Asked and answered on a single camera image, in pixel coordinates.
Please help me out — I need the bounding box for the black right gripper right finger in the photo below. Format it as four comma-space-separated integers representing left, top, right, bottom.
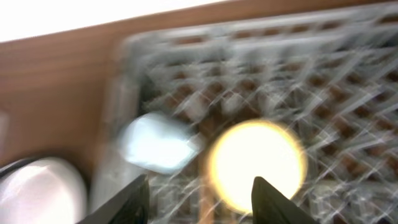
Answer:
251, 177, 317, 224

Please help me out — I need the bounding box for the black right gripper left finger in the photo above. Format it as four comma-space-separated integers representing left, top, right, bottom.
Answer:
78, 174, 150, 224

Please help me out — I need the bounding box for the yellow bowl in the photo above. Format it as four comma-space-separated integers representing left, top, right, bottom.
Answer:
205, 119, 308, 215

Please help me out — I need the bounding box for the grey dishwasher rack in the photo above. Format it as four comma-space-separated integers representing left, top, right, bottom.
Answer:
90, 1, 397, 223

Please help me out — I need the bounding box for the light blue plastic cup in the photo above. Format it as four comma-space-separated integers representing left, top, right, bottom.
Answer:
118, 113, 204, 175

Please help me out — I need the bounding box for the round black serving tray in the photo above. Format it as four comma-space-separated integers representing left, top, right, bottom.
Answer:
0, 157, 37, 178

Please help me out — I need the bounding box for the wooden chopstick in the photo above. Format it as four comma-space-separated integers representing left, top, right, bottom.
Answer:
198, 182, 215, 224

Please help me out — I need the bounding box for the grey round plate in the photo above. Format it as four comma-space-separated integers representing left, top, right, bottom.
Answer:
1, 157, 88, 224

